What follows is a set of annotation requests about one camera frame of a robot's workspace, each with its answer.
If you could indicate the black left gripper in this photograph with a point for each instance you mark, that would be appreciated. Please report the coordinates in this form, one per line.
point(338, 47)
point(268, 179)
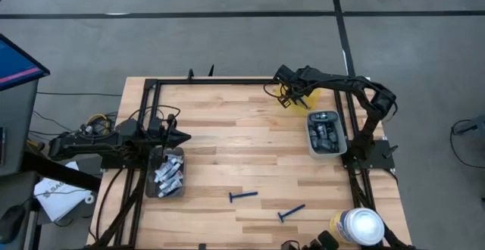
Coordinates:
point(163, 134)

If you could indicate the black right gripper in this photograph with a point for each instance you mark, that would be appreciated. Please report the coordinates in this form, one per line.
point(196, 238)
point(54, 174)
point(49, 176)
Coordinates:
point(290, 79)

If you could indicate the dark grey roll-on deodorant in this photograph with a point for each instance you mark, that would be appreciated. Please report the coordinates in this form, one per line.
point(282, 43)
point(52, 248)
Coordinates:
point(322, 116)
point(332, 127)
point(334, 139)
point(326, 145)
point(322, 130)
point(315, 144)
point(313, 132)

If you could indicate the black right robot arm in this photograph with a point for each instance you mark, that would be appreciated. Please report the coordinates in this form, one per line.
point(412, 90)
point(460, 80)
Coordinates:
point(375, 102)

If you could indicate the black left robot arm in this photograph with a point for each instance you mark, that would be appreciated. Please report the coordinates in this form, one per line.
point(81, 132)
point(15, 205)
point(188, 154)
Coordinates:
point(87, 144)

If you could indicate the yellow plastic bin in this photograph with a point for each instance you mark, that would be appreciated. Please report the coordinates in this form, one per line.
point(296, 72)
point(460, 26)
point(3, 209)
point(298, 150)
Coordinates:
point(311, 98)

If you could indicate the grey translucent plastic bin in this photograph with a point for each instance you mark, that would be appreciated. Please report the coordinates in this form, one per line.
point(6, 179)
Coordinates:
point(151, 182)

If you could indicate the white plastic bin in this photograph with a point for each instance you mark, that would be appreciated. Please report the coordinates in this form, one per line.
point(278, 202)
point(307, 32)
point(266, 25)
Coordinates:
point(343, 140)

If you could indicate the blue disposable razor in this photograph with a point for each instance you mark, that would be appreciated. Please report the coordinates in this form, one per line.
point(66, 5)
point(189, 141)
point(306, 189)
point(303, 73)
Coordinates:
point(291, 212)
point(244, 195)

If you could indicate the black floor tape strip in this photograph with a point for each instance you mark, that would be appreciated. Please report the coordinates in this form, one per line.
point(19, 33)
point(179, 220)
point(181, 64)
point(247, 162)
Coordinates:
point(339, 15)
point(189, 14)

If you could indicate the black desk bar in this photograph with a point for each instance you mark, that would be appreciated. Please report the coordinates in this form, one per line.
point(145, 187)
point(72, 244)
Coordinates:
point(60, 171)

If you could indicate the white printed paper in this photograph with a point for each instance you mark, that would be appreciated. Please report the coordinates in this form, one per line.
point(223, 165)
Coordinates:
point(57, 200)

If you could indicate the white lidded wipes canister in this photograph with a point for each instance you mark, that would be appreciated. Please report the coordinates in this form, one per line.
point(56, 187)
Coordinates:
point(360, 225)

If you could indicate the blue screen monitor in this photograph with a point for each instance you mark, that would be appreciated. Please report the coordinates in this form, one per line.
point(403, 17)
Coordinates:
point(15, 64)

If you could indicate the black metal table frame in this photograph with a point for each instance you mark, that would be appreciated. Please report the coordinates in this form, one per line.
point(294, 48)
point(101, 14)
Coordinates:
point(212, 81)

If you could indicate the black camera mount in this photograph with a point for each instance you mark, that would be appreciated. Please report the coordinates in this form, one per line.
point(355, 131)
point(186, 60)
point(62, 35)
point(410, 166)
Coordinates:
point(326, 239)

